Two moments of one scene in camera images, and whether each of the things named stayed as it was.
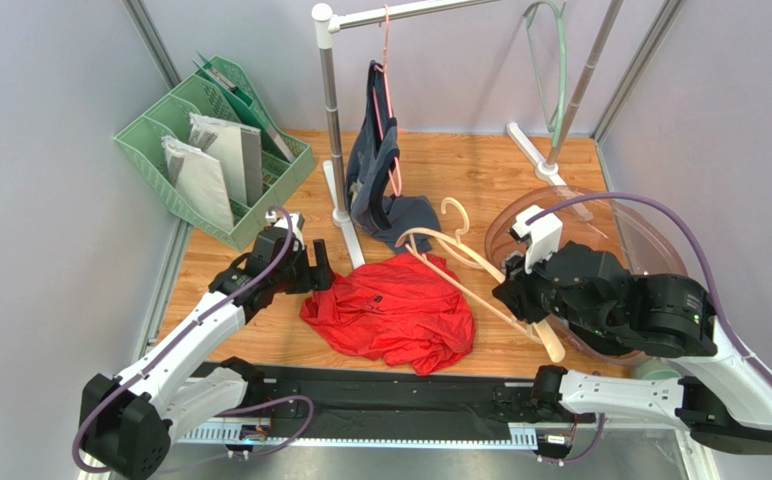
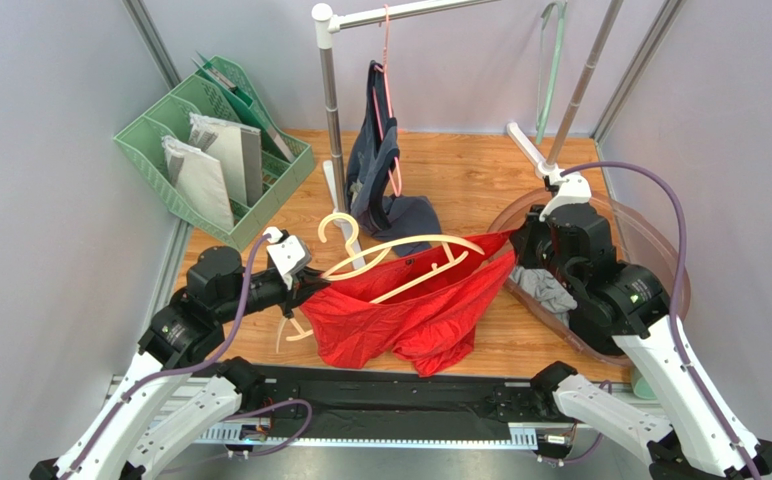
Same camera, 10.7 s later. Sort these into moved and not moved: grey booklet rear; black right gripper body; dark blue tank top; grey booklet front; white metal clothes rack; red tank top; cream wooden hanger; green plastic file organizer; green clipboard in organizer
Moved: red tank top; cream wooden hanger; black right gripper body
Not moved: green plastic file organizer; white metal clothes rack; grey booklet front; green clipboard in organizer; grey booklet rear; dark blue tank top
